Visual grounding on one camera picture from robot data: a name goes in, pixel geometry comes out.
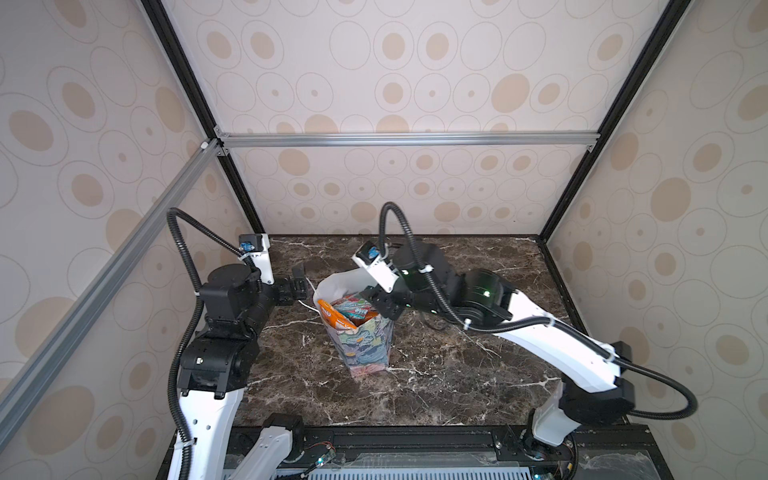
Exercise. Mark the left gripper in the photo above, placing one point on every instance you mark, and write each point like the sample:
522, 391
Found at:
291, 289

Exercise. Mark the black frame post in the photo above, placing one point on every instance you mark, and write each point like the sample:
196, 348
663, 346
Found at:
161, 24
649, 54

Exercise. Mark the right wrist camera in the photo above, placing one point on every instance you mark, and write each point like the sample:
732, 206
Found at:
370, 258

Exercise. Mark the teal red Fox's packet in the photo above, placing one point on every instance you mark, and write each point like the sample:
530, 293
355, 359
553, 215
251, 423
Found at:
355, 309

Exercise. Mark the orange snack packet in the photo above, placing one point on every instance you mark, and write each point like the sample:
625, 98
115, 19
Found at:
332, 317

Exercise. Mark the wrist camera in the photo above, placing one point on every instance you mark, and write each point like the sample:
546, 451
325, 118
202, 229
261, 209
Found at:
254, 252
370, 258

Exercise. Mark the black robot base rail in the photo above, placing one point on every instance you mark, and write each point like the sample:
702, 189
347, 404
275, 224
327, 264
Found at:
472, 452

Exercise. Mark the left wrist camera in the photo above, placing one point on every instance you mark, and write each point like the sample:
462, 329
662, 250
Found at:
254, 252

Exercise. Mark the diagonal aluminium frame bar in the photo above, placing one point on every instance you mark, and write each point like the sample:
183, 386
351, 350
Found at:
27, 389

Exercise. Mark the right black frame post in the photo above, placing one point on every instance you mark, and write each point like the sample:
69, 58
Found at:
649, 54

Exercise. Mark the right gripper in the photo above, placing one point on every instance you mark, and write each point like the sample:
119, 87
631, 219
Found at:
374, 295

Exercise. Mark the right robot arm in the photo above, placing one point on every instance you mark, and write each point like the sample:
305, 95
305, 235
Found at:
411, 274

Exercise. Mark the left black frame post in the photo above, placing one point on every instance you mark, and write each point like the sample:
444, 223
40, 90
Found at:
161, 24

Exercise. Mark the white paper bag colourful print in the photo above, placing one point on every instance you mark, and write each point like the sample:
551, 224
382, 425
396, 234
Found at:
366, 349

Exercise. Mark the horizontal aluminium frame bar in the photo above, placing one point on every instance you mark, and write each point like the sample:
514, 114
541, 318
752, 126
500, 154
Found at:
410, 139

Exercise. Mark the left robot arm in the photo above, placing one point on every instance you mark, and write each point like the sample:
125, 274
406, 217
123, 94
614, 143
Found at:
210, 369

